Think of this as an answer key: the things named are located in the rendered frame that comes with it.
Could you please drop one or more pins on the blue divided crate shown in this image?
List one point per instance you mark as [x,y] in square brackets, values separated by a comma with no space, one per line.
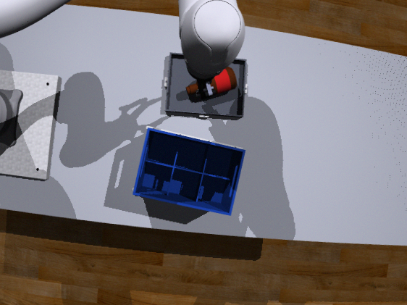
[214,172]

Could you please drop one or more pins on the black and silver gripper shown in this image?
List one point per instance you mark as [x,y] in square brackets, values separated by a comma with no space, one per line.
[208,91]

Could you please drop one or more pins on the brown bottle with red label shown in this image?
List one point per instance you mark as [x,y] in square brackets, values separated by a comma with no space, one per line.
[225,81]

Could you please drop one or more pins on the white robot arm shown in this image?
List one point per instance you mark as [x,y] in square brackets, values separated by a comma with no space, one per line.
[212,33]

